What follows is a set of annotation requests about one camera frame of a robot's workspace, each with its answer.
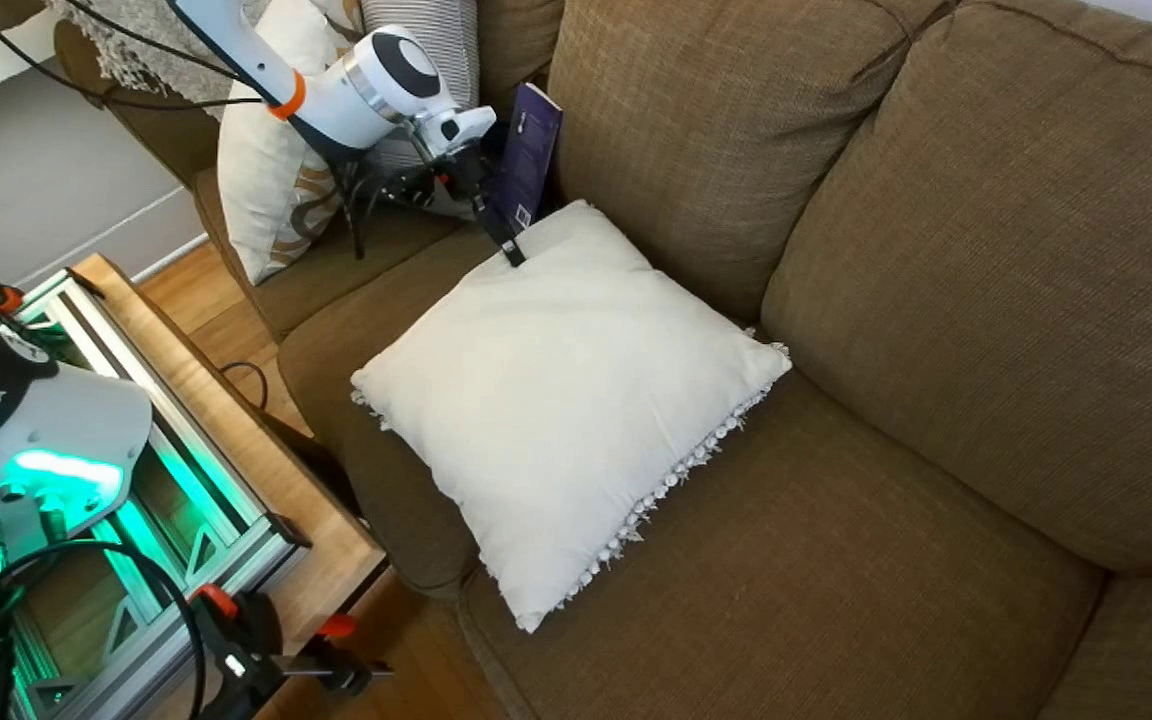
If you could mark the brown fabric sofa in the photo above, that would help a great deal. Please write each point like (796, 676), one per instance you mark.
(949, 333)

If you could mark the orange and black clamp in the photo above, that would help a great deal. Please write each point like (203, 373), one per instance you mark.
(242, 646)
(336, 649)

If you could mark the grey knit blanket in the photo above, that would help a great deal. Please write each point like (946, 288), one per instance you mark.
(157, 42)

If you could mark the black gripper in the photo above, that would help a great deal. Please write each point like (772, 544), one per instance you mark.
(475, 180)

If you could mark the white swirl-patterned pillow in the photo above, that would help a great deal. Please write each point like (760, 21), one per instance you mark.
(269, 172)

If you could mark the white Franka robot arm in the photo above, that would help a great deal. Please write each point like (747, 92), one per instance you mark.
(360, 86)

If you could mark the wooden table with aluminium frame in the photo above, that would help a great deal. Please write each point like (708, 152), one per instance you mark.
(242, 455)

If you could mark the white square pompom-trim pillow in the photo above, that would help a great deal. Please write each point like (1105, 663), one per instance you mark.
(562, 401)

